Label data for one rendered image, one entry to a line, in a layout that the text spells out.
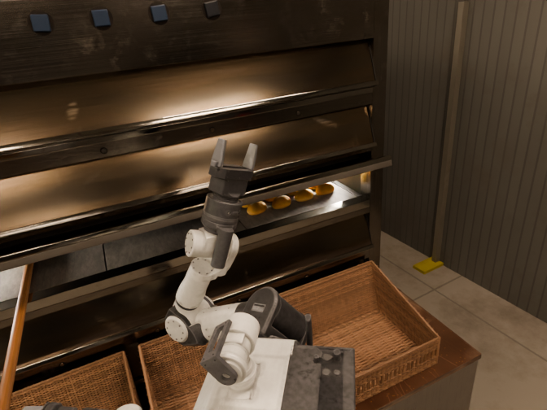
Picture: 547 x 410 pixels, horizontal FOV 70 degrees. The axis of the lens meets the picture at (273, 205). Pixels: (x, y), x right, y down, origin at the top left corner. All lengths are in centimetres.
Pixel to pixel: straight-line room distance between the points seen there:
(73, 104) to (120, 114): 14
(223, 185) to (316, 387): 46
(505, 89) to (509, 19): 40
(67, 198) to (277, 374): 95
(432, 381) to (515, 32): 200
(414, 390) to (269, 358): 112
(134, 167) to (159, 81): 31
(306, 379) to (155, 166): 94
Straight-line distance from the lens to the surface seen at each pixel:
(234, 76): 148
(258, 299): 95
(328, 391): 78
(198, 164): 148
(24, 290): 167
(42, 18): 137
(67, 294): 163
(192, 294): 107
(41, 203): 147
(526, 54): 285
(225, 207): 91
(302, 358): 83
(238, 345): 72
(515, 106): 290
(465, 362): 202
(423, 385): 190
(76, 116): 139
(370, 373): 171
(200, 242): 94
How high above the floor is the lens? 200
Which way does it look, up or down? 25 degrees down
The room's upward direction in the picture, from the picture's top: 5 degrees counter-clockwise
